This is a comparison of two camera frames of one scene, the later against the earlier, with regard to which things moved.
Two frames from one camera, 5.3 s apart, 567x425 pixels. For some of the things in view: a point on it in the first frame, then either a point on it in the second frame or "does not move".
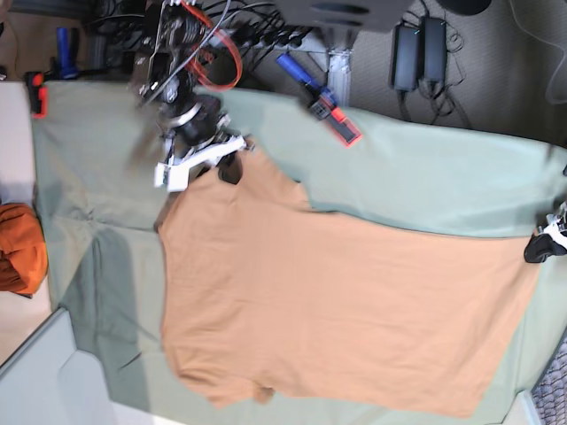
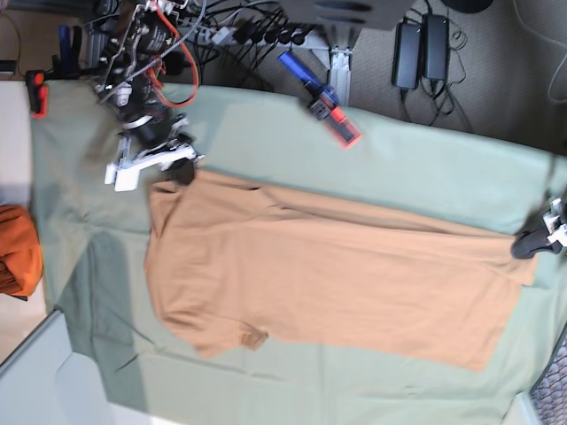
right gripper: [200, 135] -> [150, 128]
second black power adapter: [433, 49] does not move
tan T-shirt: [268, 295] does not move
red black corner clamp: [39, 95] does not move
